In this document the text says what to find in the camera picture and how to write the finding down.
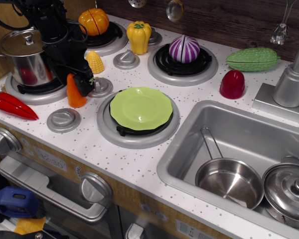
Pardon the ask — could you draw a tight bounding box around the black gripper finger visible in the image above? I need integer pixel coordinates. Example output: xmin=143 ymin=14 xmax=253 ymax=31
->
xmin=73 ymin=65 xmax=95 ymax=97

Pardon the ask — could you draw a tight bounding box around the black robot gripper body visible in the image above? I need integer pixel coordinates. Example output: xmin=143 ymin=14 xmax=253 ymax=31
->
xmin=43 ymin=19 xmax=88 ymax=85

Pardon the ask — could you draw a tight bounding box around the orange toy carrot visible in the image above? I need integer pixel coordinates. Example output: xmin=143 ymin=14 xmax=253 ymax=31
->
xmin=67 ymin=73 xmax=87 ymax=108

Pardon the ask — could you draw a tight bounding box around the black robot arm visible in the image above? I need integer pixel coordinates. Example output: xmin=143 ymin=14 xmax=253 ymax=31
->
xmin=0 ymin=0 xmax=95 ymax=97

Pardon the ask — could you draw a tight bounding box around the green plastic plate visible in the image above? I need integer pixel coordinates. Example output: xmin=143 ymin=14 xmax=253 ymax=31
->
xmin=110 ymin=87 xmax=173 ymax=131

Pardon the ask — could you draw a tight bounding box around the grey stove knob middle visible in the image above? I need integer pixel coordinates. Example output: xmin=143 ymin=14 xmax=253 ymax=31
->
xmin=88 ymin=77 xmax=113 ymax=98

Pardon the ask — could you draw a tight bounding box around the grey stove knob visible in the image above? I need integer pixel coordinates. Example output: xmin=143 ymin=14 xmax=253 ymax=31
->
xmin=113 ymin=50 xmax=140 ymax=70
xmin=47 ymin=108 xmax=81 ymax=133
xmin=148 ymin=27 xmax=162 ymax=46
xmin=88 ymin=77 xmax=113 ymax=98

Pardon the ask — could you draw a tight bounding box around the yellow toy corn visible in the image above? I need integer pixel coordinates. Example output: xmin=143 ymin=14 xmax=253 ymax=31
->
xmin=86 ymin=51 xmax=105 ymax=74

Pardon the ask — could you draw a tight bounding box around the orange toy pumpkin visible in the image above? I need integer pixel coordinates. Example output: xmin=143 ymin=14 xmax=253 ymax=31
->
xmin=78 ymin=8 xmax=110 ymax=36

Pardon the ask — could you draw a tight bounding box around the steel pot with lid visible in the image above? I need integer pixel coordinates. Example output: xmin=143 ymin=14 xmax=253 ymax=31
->
xmin=0 ymin=27 xmax=55 ymax=86

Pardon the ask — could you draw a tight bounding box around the grey stove knob front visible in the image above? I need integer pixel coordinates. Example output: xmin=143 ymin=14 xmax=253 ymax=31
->
xmin=47 ymin=108 xmax=81 ymax=133

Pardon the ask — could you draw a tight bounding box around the grey stove knob back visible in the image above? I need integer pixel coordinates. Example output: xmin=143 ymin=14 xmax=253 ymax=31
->
xmin=113 ymin=50 xmax=140 ymax=70

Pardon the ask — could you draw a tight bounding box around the back left burner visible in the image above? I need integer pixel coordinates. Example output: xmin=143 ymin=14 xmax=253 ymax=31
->
xmin=85 ymin=21 xmax=128 ymax=56

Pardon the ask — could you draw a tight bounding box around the burner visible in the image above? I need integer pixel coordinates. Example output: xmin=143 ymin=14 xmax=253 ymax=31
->
xmin=85 ymin=21 xmax=128 ymax=56
xmin=5 ymin=73 xmax=67 ymax=105
xmin=147 ymin=44 xmax=218 ymax=87
xmin=96 ymin=93 xmax=180 ymax=149

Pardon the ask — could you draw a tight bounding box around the front centre burner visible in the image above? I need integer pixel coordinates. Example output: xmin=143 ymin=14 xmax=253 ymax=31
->
xmin=96 ymin=93 xmax=180 ymax=149

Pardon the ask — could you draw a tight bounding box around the front left burner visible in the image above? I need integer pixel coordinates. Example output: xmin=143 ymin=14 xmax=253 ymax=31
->
xmin=5 ymin=73 xmax=67 ymax=105

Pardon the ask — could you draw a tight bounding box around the yellow toy bell pepper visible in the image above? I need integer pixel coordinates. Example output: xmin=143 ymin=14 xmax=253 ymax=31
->
xmin=127 ymin=21 xmax=151 ymax=55

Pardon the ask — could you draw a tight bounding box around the back right burner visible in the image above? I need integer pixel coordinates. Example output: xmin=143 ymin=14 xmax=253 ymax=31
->
xmin=147 ymin=44 xmax=218 ymax=87

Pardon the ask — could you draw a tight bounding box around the hanging slotted steel spoon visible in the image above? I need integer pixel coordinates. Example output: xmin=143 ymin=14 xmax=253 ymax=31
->
xmin=128 ymin=0 xmax=147 ymax=8

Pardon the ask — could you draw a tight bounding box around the grey stove knob rear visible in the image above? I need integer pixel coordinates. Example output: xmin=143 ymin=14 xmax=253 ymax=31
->
xmin=148 ymin=27 xmax=162 ymax=46

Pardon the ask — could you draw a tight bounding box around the red toy chili pepper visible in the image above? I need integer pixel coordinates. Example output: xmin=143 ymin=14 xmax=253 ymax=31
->
xmin=0 ymin=92 xmax=39 ymax=120

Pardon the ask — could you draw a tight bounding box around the grey oven knob left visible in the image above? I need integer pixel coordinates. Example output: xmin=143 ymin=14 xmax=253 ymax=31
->
xmin=0 ymin=127 xmax=22 ymax=155

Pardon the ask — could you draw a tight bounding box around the grey oven knob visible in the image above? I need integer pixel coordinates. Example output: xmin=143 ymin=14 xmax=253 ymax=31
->
xmin=79 ymin=172 xmax=113 ymax=204
xmin=0 ymin=127 xmax=22 ymax=155

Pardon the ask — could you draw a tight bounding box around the purple white toy onion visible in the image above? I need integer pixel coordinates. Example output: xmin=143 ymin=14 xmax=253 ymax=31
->
xmin=169 ymin=35 xmax=200 ymax=64

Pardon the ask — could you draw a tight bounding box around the grey oven knob right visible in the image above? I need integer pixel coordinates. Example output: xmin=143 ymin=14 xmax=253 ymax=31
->
xmin=79 ymin=172 xmax=113 ymax=204

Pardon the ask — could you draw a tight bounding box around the hanging steel ladle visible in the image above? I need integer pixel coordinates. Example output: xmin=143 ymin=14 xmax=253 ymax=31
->
xmin=166 ymin=0 xmax=184 ymax=22

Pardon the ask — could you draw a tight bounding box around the blue clamp tool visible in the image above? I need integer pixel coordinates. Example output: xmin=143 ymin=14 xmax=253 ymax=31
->
xmin=0 ymin=186 xmax=39 ymax=218

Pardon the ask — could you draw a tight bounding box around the dark red toy pepper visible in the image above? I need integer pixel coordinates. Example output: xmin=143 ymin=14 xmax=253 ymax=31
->
xmin=219 ymin=70 xmax=245 ymax=99

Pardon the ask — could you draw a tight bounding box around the yellow cloth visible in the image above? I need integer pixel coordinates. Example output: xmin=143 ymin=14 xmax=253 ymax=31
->
xmin=14 ymin=217 xmax=46 ymax=235

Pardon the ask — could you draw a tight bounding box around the green toy bitter gourd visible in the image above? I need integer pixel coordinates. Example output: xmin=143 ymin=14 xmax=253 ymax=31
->
xmin=226 ymin=47 xmax=280 ymax=72

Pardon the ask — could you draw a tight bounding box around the grey toy sink basin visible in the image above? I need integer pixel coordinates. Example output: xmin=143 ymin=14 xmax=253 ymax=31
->
xmin=157 ymin=101 xmax=299 ymax=239

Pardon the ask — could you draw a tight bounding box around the steel saucepan in sink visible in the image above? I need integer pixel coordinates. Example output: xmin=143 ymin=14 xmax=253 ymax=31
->
xmin=195 ymin=127 xmax=264 ymax=210

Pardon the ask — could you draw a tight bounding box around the hanging steel whisk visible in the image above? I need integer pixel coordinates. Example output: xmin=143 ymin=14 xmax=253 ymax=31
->
xmin=270 ymin=0 xmax=297 ymax=45

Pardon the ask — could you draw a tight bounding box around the grey toy faucet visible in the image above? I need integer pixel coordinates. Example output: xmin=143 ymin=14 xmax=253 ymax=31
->
xmin=252 ymin=50 xmax=299 ymax=123

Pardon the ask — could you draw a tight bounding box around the steel lidded pot in sink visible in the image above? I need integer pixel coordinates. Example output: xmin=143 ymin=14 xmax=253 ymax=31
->
xmin=262 ymin=155 xmax=299 ymax=228

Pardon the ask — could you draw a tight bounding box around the grey oven door handle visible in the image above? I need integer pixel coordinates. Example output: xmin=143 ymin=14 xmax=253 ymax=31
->
xmin=0 ymin=156 xmax=107 ymax=225

